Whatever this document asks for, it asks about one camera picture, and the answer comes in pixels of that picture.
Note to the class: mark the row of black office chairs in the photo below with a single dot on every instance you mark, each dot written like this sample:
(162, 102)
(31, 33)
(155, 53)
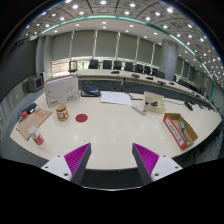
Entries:
(107, 64)

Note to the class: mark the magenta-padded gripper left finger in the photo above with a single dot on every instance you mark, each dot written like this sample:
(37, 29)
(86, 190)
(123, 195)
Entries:
(77, 159)

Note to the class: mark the red and cream paper cup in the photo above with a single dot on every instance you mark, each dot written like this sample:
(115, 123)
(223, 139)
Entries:
(62, 112)

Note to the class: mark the black flat device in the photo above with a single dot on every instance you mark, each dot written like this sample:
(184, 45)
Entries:
(30, 108)

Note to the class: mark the small open cream cardboard box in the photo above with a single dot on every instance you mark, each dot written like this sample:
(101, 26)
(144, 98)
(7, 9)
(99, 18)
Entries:
(155, 103)

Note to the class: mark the flat round red coaster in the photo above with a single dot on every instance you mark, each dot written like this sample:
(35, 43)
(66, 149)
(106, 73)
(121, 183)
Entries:
(81, 118)

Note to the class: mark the white cardboard paper box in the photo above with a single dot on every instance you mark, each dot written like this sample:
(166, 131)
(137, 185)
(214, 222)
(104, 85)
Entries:
(61, 91)

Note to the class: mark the red-sided open cardboard box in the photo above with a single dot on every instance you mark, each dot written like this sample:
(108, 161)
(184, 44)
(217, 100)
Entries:
(173, 130)

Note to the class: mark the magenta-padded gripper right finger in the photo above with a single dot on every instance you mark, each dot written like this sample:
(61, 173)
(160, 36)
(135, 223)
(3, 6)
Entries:
(146, 159)

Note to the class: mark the long curved conference desk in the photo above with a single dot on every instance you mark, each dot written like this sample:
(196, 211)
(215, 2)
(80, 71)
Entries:
(100, 73)

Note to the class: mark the white printed paper sheet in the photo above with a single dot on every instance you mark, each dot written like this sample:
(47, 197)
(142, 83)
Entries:
(116, 98)

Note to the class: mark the grey CRT monitor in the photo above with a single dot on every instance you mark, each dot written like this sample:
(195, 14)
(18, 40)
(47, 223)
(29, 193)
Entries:
(35, 83)

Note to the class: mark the clear red-capped water bottle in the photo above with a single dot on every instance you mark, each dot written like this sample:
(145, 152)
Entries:
(37, 136)

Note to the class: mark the round ceiling lights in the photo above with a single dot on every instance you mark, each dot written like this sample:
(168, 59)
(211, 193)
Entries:
(103, 2)

